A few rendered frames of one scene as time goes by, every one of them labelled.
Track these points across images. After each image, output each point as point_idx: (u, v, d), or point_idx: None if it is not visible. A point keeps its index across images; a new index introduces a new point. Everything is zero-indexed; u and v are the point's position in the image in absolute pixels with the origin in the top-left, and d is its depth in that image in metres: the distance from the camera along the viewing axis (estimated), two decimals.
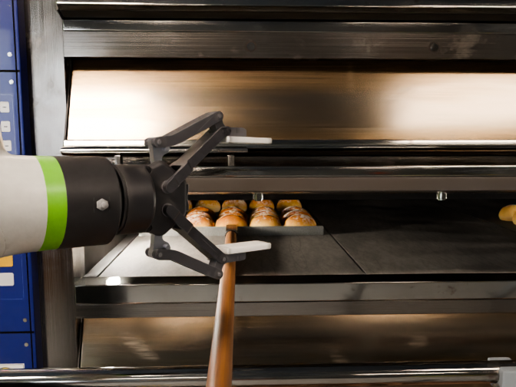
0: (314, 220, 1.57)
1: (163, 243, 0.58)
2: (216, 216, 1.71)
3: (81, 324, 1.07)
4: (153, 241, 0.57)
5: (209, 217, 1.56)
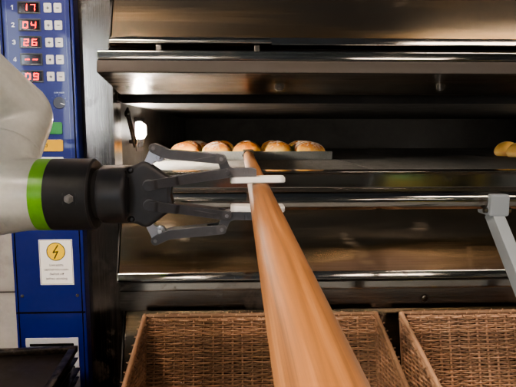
0: (323, 147, 1.70)
1: (157, 229, 0.66)
2: (232, 150, 1.85)
3: None
4: (148, 231, 0.66)
5: (226, 144, 1.69)
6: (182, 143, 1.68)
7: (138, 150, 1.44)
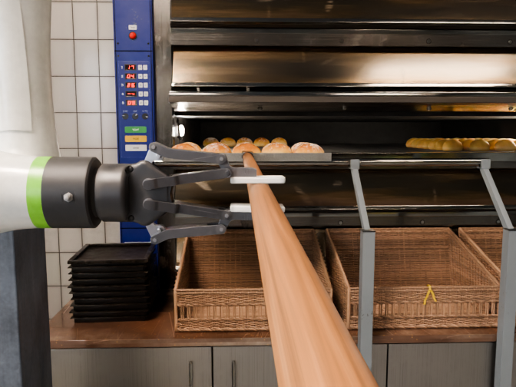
0: (322, 149, 1.71)
1: (157, 228, 0.66)
2: (231, 151, 1.85)
3: (174, 173, 2.23)
4: (147, 230, 0.66)
5: (226, 146, 1.70)
6: (181, 144, 1.68)
7: (180, 142, 2.46)
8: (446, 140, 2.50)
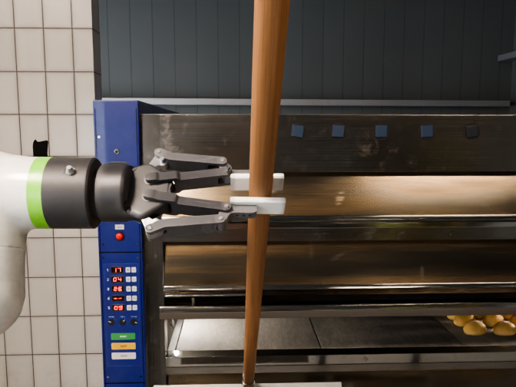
0: None
1: (153, 221, 0.63)
2: None
3: (167, 376, 2.00)
4: (143, 223, 0.63)
5: None
6: None
7: (174, 321, 2.23)
8: (468, 315, 2.27)
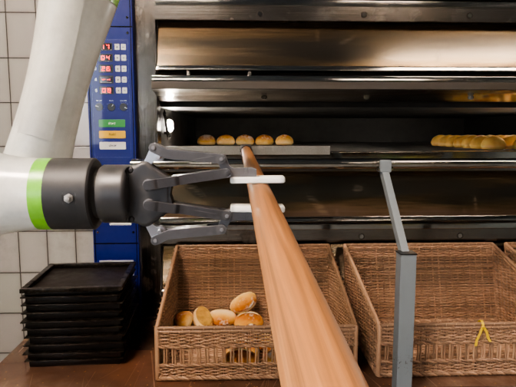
0: None
1: (157, 229, 0.66)
2: None
3: None
4: (148, 231, 0.66)
5: (254, 324, 1.65)
6: (244, 339, 1.52)
7: (168, 139, 2.07)
8: (484, 137, 2.11)
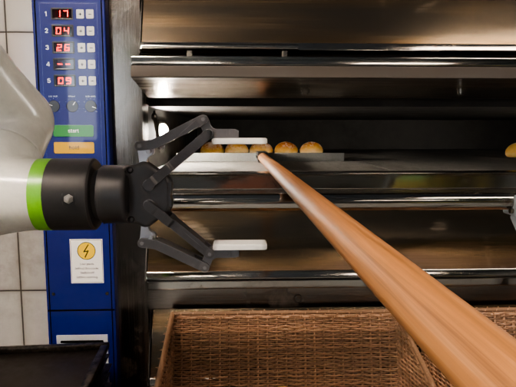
0: None
1: (149, 233, 0.66)
2: None
3: None
4: (140, 231, 0.66)
5: None
6: None
7: (161, 151, 1.47)
8: None
